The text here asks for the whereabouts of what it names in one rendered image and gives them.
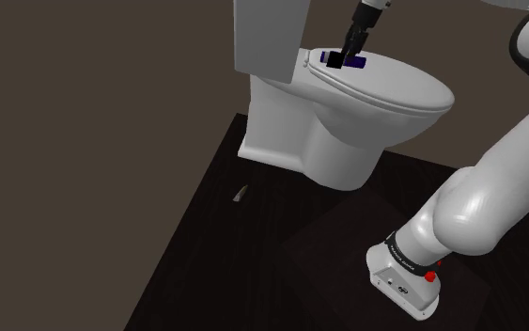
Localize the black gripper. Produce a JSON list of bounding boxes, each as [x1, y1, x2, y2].
[[326, 2, 383, 71]]

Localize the blue flat box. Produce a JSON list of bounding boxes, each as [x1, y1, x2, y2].
[[319, 50, 367, 70]]

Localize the white toilet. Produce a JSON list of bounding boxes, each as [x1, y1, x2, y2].
[[233, 0, 456, 192]]

